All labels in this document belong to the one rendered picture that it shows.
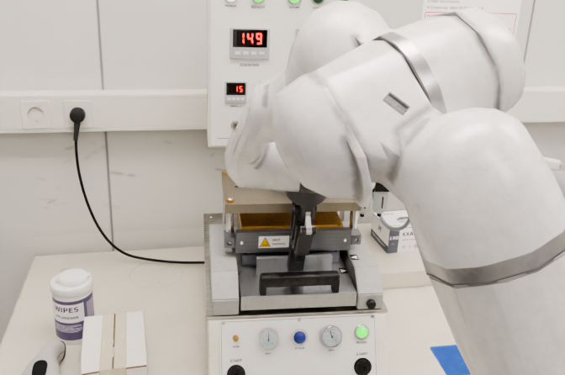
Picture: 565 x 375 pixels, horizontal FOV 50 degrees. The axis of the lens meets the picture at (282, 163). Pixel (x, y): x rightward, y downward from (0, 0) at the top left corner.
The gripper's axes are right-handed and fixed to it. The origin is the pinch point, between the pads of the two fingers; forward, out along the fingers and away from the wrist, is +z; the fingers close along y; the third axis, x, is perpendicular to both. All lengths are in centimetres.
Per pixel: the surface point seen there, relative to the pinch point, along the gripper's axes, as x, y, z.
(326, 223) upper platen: 7.0, -7.5, -1.0
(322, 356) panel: 4.2, 13.8, 12.9
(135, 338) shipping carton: -31.1, 3.9, 18.1
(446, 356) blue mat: 34.9, 6.9, 26.6
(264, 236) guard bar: -5.8, -4.7, -0.7
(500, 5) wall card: 67, -75, -18
